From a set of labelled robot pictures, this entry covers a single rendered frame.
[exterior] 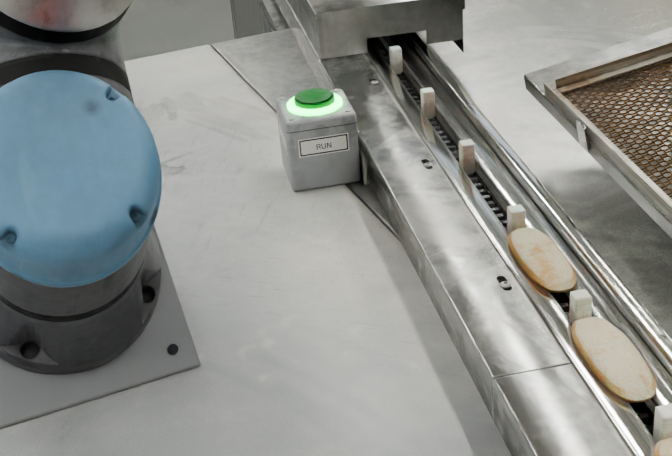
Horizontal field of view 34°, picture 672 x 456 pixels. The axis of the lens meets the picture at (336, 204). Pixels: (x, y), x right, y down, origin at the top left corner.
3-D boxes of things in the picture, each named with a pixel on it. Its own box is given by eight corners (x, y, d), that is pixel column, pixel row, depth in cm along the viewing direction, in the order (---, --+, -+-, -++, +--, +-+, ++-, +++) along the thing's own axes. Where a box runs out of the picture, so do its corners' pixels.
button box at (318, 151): (282, 190, 118) (271, 94, 113) (355, 179, 119) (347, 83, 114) (295, 226, 111) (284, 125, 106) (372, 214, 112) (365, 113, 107)
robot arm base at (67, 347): (10, 410, 81) (5, 381, 72) (-76, 234, 84) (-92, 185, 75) (194, 319, 86) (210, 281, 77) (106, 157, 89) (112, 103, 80)
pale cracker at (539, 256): (498, 235, 94) (498, 223, 93) (541, 228, 94) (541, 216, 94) (540, 297, 85) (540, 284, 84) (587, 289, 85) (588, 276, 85)
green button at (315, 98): (292, 105, 112) (290, 90, 111) (331, 99, 112) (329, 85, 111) (298, 120, 108) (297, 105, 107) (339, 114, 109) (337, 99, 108)
